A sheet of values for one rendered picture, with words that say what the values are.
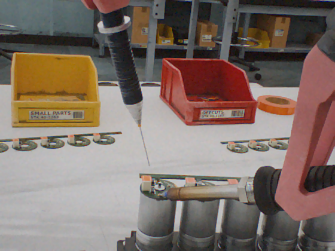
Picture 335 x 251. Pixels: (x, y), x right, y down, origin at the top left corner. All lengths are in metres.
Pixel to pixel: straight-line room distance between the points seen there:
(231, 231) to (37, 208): 0.16
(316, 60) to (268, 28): 4.83
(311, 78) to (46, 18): 4.53
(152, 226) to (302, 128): 0.13
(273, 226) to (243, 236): 0.02
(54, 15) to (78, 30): 0.26
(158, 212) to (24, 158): 0.22
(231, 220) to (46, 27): 4.44
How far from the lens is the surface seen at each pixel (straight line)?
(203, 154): 0.51
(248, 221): 0.31
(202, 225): 0.30
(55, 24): 4.70
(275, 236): 0.32
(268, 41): 4.87
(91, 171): 0.45
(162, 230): 0.30
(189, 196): 0.27
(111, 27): 0.23
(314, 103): 0.19
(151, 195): 0.29
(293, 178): 0.22
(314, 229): 0.33
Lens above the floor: 0.95
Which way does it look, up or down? 20 degrees down
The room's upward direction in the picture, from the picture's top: 6 degrees clockwise
